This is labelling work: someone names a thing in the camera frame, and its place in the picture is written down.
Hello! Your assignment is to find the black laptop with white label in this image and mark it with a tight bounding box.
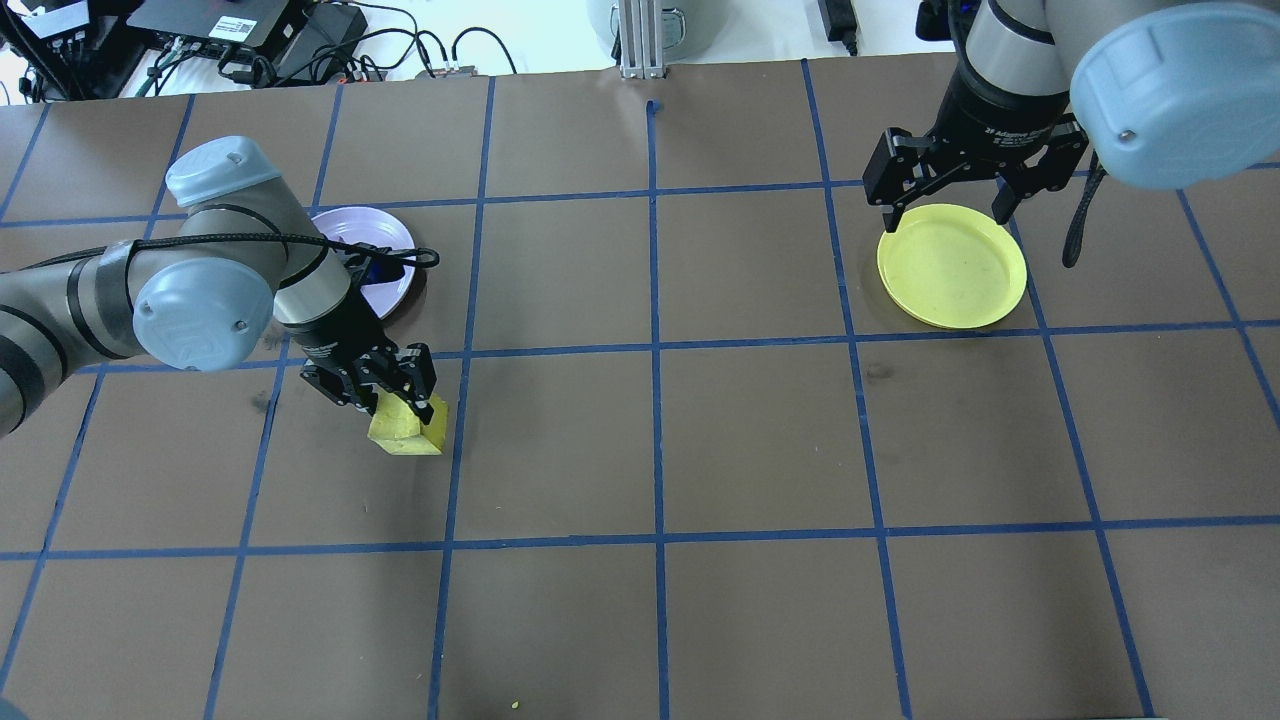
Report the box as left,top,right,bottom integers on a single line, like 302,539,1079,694
125,0,308,51

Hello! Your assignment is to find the purple round plate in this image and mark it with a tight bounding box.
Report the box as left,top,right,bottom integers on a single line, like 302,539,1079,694
308,205,417,323

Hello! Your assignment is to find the black electronic device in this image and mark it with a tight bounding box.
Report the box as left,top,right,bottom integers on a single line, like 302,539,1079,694
0,0,96,101

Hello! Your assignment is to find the black power strip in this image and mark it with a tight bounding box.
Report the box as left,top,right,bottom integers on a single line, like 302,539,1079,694
340,60,483,83

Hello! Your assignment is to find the black looped cable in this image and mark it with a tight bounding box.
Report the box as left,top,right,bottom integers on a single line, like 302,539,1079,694
415,25,519,79

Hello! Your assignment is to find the black power adapter brick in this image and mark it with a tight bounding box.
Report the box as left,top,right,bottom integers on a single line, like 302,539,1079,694
275,3,369,83

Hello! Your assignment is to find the aluminium profile post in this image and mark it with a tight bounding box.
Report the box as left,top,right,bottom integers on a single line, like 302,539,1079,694
617,0,667,80

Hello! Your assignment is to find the small black power adapter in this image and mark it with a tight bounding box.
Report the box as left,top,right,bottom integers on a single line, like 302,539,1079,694
817,0,861,57

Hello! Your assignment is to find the yellow foam cube block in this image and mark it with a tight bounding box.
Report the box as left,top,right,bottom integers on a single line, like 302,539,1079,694
367,390,450,458

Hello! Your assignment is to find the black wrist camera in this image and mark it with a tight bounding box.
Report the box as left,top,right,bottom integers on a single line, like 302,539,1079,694
345,250,413,293

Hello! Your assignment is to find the yellow round plate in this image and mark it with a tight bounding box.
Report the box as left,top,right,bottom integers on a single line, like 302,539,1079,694
877,203,1029,330

